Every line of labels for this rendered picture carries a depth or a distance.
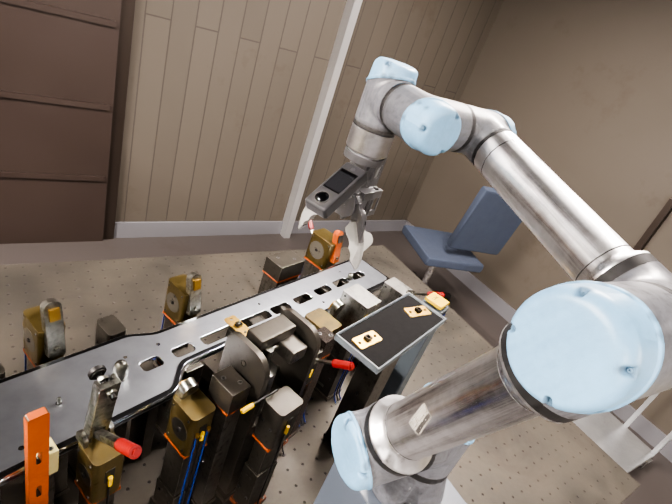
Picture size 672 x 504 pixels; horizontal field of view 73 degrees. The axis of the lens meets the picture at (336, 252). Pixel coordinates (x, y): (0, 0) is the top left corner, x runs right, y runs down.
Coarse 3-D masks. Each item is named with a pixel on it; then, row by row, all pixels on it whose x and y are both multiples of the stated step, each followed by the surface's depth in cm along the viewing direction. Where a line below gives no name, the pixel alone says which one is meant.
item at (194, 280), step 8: (192, 272) 125; (192, 280) 124; (200, 280) 125; (192, 288) 125; (200, 288) 126; (192, 296) 126; (200, 296) 128; (192, 304) 127; (200, 304) 129; (192, 312) 128
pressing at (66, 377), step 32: (288, 288) 150; (192, 320) 124; (96, 352) 105; (128, 352) 108; (160, 352) 111; (192, 352) 114; (0, 384) 91; (32, 384) 93; (64, 384) 96; (128, 384) 101; (160, 384) 103; (0, 416) 86; (64, 416) 90; (128, 416) 94; (0, 448) 81; (64, 448) 84; (0, 480) 77
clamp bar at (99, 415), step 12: (96, 372) 75; (96, 384) 73; (108, 384) 74; (120, 384) 76; (96, 396) 74; (108, 396) 74; (96, 408) 75; (108, 408) 78; (96, 420) 78; (108, 420) 81
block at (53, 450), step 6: (54, 444) 78; (54, 450) 77; (36, 456) 76; (54, 456) 78; (54, 462) 78; (54, 468) 79; (54, 474) 81; (54, 480) 82; (48, 492) 82; (48, 498) 83
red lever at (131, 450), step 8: (96, 432) 81; (104, 432) 80; (104, 440) 79; (112, 440) 77; (120, 440) 76; (128, 440) 76; (120, 448) 75; (128, 448) 73; (136, 448) 74; (128, 456) 73; (136, 456) 73
